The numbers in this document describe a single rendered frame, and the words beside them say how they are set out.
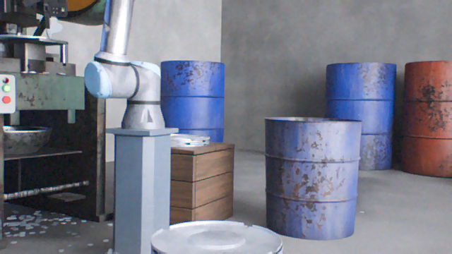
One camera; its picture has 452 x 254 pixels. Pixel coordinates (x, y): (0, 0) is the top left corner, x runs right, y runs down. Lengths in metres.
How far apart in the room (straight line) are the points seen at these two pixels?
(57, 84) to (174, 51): 2.82
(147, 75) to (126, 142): 0.24
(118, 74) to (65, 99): 0.61
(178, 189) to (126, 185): 0.37
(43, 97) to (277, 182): 1.02
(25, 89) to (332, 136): 1.22
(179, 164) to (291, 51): 3.26
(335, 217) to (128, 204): 0.84
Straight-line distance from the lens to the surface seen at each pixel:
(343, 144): 1.97
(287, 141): 1.95
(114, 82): 1.57
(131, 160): 1.65
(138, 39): 4.47
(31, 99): 2.05
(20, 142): 2.15
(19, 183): 2.67
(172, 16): 4.86
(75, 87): 2.18
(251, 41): 5.30
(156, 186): 1.66
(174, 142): 2.04
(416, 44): 4.66
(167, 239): 1.10
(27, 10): 2.22
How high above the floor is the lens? 0.56
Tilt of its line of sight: 3 degrees down
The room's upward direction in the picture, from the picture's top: 1 degrees clockwise
